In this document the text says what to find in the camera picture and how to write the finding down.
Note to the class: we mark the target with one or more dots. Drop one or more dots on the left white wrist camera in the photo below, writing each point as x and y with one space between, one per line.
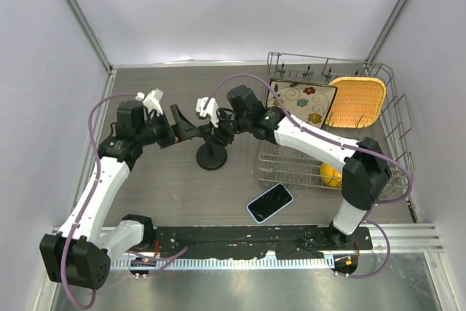
152 101

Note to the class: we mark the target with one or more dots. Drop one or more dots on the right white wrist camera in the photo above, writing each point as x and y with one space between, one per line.
207 108

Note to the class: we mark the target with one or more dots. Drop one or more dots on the yellow bowl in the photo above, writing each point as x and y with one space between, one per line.
330 176

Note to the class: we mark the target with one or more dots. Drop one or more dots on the left aluminium frame post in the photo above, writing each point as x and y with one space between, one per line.
88 32

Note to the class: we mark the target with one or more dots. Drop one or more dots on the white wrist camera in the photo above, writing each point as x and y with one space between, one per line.
152 101
207 108

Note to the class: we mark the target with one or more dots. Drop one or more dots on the aluminium frame post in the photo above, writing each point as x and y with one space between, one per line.
88 32
389 24

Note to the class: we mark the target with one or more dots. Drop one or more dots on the floral square plate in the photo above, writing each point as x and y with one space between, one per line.
310 102

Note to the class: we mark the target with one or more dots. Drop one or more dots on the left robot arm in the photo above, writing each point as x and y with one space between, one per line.
78 254

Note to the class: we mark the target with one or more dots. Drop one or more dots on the blue-cased smartphone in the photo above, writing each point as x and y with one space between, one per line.
269 203

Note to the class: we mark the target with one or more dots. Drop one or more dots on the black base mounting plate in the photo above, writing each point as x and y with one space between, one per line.
249 242

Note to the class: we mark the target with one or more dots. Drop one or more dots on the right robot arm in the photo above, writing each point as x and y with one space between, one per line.
363 167

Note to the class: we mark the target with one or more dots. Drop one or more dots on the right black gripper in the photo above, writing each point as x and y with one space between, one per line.
218 133

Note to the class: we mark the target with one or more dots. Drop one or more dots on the grey wire dish rack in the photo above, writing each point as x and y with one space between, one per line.
277 164

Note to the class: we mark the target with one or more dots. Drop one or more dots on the black phone stand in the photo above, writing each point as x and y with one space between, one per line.
211 159

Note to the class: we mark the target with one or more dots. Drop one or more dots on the white slotted cable duct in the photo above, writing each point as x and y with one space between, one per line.
269 262

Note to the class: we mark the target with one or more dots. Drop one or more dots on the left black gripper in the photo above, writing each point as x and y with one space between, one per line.
181 130

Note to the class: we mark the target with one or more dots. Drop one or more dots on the orange woven basket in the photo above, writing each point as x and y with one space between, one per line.
358 102

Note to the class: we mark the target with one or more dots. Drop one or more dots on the right aluminium frame post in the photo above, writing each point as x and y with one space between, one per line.
389 24

